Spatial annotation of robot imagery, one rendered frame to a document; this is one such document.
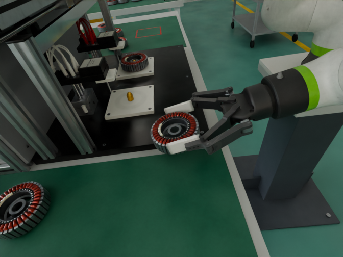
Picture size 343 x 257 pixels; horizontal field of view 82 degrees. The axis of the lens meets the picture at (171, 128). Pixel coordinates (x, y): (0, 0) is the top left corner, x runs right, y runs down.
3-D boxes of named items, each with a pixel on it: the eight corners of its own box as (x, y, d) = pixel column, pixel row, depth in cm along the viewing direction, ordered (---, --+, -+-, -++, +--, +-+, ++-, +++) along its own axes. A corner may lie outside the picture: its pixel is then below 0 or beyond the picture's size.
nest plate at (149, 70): (153, 58, 88) (153, 56, 87) (153, 75, 77) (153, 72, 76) (120, 63, 88) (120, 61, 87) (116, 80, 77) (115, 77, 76)
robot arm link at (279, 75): (286, 56, 40) (313, 79, 33) (284, 101, 47) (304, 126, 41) (255, 67, 41) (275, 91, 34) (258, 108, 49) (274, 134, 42)
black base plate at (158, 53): (182, 48, 98) (182, 44, 96) (211, 142, 51) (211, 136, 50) (91, 61, 99) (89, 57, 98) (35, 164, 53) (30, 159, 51)
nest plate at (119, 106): (153, 87, 70) (153, 84, 69) (154, 113, 59) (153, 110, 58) (113, 93, 71) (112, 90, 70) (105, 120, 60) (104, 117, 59)
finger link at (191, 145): (210, 140, 40) (213, 152, 37) (186, 148, 40) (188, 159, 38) (208, 135, 39) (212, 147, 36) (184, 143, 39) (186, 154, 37)
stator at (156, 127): (196, 117, 51) (194, 106, 48) (204, 150, 42) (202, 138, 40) (154, 126, 52) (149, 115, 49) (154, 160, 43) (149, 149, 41)
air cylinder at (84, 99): (98, 100, 68) (92, 86, 64) (94, 114, 62) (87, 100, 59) (84, 102, 68) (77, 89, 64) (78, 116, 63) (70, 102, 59)
